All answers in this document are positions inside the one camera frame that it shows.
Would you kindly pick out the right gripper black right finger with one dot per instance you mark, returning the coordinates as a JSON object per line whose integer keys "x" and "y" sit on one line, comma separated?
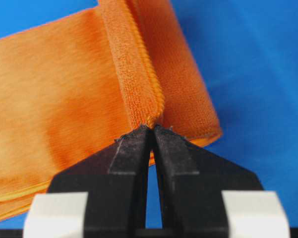
{"x": 190, "y": 181}

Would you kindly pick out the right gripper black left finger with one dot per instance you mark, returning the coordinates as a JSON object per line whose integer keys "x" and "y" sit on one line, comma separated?
{"x": 115, "y": 179}

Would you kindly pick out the orange microfiber towel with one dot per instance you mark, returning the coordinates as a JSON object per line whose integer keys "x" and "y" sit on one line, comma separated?
{"x": 70, "y": 87}

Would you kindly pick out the blue table cloth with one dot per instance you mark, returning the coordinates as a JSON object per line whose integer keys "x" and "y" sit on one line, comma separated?
{"x": 246, "y": 52}

